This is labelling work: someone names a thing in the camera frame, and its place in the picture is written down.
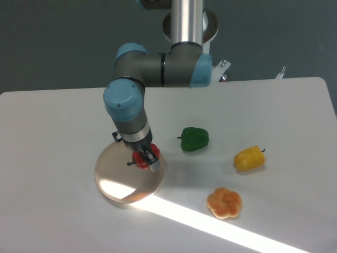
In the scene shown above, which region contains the red toy pepper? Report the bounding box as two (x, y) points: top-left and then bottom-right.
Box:
(126, 143), (160, 169)

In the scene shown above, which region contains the knotted toy bread roll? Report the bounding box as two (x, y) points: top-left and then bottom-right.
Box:
(206, 187), (242, 219)

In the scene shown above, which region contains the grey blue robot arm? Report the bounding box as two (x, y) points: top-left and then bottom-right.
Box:
(103, 1), (212, 171)

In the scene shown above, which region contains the green toy pepper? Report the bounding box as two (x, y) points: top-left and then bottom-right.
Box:
(177, 127), (209, 152)

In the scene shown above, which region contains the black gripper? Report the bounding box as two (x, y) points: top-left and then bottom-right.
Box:
(112, 130), (160, 171)

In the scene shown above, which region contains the round beige plate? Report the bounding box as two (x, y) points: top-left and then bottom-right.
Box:
(95, 142), (166, 203)

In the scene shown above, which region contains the yellow toy pepper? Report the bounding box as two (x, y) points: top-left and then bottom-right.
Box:
(234, 145), (265, 172)

